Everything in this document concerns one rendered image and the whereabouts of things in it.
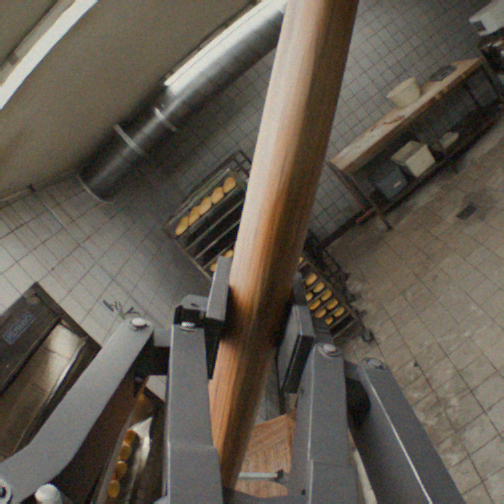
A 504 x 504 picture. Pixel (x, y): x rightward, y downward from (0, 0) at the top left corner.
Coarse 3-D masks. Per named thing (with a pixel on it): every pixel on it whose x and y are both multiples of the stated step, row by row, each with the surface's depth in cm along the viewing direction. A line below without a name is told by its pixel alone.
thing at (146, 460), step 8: (152, 416) 204; (160, 416) 201; (152, 424) 196; (160, 424) 196; (152, 432) 188; (152, 440) 183; (144, 448) 180; (152, 448) 178; (144, 456) 173; (152, 456) 174; (144, 464) 167; (136, 472) 165; (144, 472) 162; (136, 480) 159; (144, 480) 159; (136, 488) 153; (144, 488) 155; (136, 496) 148; (144, 496) 151
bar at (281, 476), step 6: (282, 468) 142; (240, 474) 140; (246, 474) 141; (252, 474) 141; (258, 474) 141; (264, 474) 141; (270, 474) 141; (276, 474) 141; (282, 474) 139; (288, 474) 142; (270, 480) 141; (276, 480) 139; (282, 480) 139; (288, 480) 139
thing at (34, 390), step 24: (48, 336) 176; (72, 336) 186; (48, 360) 163; (72, 360) 170; (24, 384) 143; (48, 384) 151; (0, 408) 126; (24, 408) 133; (0, 432) 117; (24, 432) 124; (0, 456) 109
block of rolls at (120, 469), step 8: (128, 432) 196; (128, 440) 192; (128, 448) 185; (120, 456) 181; (128, 456) 182; (120, 464) 173; (120, 472) 169; (112, 480) 164; (112, 488) 158; (112, 496) 157
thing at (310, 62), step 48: (288, 0) 15; (336, 0) 14; (288, 48) 15; (336, 48) 15; (288, 96) 16; (336, 96) 16; (288, 144) 16; (288, 192) 17; (240, 240) 18; (288, 240) 17; (240, 288) 18; (288, 288) 19; (240, 336) 19; (240, 384) 20; (240, 432) 21
